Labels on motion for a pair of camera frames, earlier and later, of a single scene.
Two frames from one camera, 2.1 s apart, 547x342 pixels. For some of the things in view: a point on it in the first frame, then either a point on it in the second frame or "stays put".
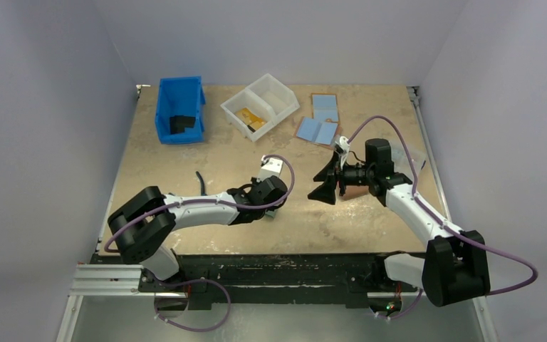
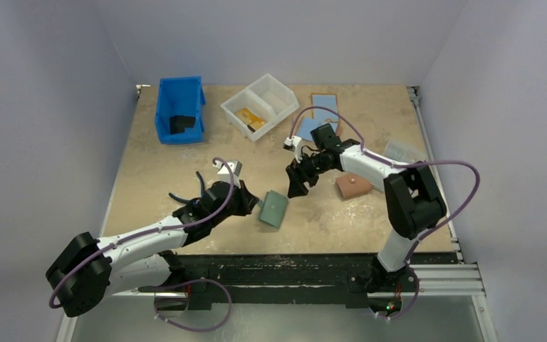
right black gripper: [340, 174] -> [300, 170]
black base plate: [209, 279] stays put
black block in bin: [178, 123] stays put
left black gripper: [254, 183] -> [247, 200]
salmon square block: [353, 191] stays put
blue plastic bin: [180, 97] stays put
